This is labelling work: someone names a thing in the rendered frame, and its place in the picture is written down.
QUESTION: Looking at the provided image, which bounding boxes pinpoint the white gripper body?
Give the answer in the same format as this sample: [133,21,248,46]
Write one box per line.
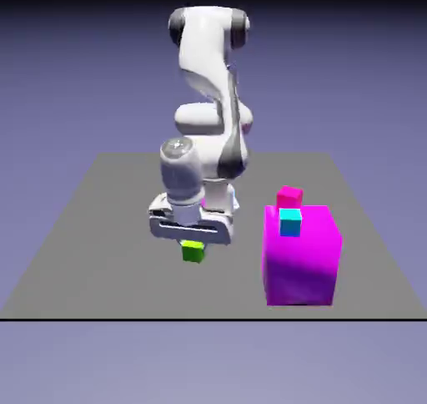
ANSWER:
[148,209,233,245]

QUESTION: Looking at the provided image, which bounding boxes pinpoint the small green cube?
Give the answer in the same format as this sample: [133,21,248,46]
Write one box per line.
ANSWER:
[180,240,205,264]

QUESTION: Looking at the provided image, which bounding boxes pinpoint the small cyan cube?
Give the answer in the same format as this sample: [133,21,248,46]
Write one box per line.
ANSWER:
[279,208,304,238]

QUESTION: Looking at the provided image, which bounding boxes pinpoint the small pink cube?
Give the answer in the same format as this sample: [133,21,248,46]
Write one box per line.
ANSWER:
[275,185,304,210]

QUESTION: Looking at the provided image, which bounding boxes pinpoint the large magenta box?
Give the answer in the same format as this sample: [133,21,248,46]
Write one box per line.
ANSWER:
[262,205,344,307]

